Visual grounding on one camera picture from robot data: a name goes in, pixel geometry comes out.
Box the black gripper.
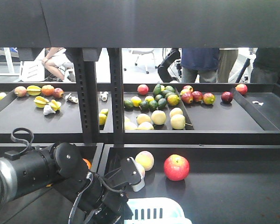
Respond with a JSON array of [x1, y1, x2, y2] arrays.
[[70, 155, 133, 224]]

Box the light blue plastic basket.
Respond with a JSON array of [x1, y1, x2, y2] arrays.
[[124, 197, 192, 224]]

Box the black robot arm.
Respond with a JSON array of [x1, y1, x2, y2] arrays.
[[0, 133, 141, 224]]

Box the black background robot arm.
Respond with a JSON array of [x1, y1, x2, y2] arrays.
[[157, 48, 181, 83]]

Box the small orange front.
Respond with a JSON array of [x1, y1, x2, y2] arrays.
[[83, 158, 91, 170]]

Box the pale peach fruit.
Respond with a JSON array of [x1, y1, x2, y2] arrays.
[[135, 151, 154, 171]]

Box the red apple front right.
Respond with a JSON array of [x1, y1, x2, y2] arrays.
[[164, 154, 190, 181]]

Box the yellow starfruit small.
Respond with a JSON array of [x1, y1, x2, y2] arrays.
[[48, 99, 62, 112]]

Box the white garlic bulb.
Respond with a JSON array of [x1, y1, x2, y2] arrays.
[[43, 105, 56, 116]]

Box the yellow starfruit middle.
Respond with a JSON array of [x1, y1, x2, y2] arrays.
[[34, 96, 49, 108]]

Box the yellow starfruit back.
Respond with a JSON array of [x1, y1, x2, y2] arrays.
[[27, 85, 42, 96]]

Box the seated person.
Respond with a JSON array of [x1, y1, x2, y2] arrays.
[[42, 47, 72, 82]]

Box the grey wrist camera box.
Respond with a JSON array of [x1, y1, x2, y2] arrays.
[[120, 157, 145, 192]]

